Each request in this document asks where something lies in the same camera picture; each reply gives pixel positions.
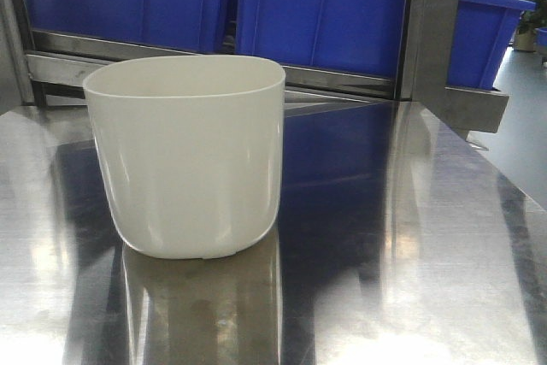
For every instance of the blue crate middle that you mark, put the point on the blue crate middle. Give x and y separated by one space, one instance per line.
358 36

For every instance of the white plastic bin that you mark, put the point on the white plastic bin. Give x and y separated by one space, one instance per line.
190 151

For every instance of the blue crate right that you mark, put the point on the blue crate right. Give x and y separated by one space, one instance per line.
482 33

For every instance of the stainless steel shelf frame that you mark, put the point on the stainless steel shelf frame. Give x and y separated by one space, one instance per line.
39 68

